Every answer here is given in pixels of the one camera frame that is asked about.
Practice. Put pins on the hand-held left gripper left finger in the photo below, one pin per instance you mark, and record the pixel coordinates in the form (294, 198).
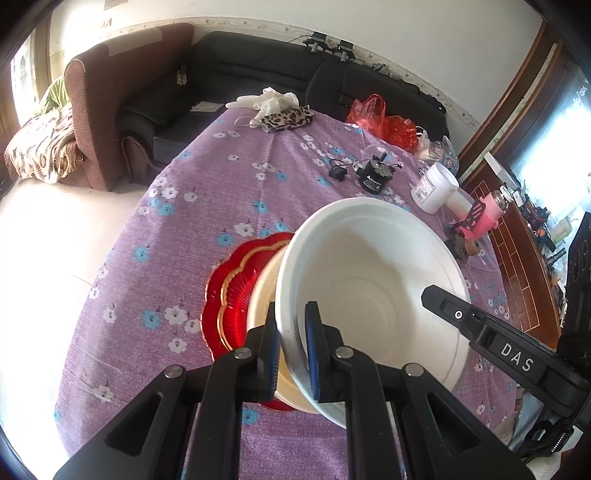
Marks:
(273, 364)

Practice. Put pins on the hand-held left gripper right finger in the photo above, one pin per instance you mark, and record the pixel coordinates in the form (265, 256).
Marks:
(313, 360)

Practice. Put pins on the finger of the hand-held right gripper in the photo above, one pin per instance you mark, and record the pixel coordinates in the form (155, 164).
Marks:
(508, 353)

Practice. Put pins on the cream plate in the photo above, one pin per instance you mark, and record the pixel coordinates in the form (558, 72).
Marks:
(261, 295)

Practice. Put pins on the red gold-rimmed glass bowl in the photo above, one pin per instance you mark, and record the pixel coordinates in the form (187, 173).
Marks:
(235, 295)

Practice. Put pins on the red scalloped plate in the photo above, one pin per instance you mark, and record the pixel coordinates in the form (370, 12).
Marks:
(213, 295)

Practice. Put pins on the large white bowl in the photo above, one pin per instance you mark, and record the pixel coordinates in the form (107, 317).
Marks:
(369, 258)

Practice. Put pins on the wooden cabinet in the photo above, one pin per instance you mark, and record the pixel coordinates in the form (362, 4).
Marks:
(517, 258)

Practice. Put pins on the small brown round object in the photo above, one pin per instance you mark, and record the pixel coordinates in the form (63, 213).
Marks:
(472, 249)

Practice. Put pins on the dark spiky object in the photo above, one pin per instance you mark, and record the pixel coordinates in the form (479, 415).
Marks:
(456, 242)

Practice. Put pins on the pink bottle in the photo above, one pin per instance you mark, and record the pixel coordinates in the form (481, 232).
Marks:
(485, 217)

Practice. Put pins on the white cylinder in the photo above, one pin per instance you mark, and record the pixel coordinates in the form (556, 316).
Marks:
(461, 203)

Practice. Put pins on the purple floral tablecloth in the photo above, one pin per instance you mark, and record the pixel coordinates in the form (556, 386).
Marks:
(184, 240)

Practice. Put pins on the white plastic jar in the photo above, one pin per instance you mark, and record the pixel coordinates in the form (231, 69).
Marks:
(431, 189)

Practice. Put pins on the black power adapter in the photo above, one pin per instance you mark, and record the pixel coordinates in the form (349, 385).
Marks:
(337, 174)

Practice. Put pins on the black cylindrical motor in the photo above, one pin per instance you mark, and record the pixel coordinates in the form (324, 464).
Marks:
(376, 177)

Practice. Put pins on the clear plastic bag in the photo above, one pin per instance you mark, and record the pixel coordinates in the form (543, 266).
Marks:
(445, 154)

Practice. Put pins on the leopard print pouch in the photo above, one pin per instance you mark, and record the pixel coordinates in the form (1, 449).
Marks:
(288, 119)

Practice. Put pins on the brown handbag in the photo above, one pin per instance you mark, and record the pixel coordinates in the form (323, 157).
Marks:
(138, 159)

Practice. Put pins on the red plastic bag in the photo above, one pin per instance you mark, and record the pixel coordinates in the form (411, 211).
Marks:
(374, 117)

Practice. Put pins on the white gloves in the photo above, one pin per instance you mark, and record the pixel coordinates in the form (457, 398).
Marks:
(272, 99)

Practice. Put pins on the black sofa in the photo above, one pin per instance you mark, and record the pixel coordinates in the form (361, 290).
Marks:
(258, 64)

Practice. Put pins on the black clamp device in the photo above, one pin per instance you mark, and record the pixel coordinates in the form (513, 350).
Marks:
(317, 41)
(345, 50)

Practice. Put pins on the brown armchair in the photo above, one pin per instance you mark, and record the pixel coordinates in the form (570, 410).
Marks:
(115, 92)

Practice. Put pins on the brown patterned blanket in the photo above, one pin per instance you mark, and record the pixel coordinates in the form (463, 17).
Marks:
(41, 147)

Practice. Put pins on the green cloth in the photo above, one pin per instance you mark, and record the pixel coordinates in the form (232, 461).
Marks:
(55, 94)

